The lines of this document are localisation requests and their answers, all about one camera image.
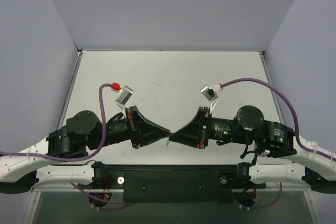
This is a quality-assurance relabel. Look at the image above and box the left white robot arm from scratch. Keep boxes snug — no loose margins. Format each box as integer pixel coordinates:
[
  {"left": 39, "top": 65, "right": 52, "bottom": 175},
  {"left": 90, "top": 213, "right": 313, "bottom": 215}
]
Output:
[{"left": 1, "top": 106, "right": 171, "bottom": 194}]

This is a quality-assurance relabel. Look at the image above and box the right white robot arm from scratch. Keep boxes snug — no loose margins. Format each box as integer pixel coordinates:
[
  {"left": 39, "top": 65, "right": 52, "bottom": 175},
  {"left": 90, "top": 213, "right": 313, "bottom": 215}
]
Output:
[{"left": 169, "top": 105, "right": 335, "bottom": 194}]

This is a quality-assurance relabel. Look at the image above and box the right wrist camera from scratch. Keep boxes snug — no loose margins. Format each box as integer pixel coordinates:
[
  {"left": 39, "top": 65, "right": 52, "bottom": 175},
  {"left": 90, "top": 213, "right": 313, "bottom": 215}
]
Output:
[{"left": 200, "top": 83, "right": 223, "bottom": 114}]

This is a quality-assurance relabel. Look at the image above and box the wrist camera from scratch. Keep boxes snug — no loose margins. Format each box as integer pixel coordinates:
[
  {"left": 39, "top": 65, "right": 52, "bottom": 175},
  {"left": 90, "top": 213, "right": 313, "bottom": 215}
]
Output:
[
  {"left": 111, "top": 82, "right": 134, "bottom": 115},
  {"left": 200, "top": 83, "right": 223, "bottom": 114}
]

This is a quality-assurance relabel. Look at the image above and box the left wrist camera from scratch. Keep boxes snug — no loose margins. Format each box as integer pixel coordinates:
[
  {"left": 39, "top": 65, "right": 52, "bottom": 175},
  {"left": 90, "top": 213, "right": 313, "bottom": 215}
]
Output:
[{"left": 111, "top": 82, "right": 134, "bottom": 115}]

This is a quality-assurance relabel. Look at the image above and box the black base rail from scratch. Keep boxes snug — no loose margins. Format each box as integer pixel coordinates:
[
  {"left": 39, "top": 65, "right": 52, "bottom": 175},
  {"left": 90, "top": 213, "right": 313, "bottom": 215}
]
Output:
[{"left": 78, "top": 163, "right": 266, "bottom": 203}]

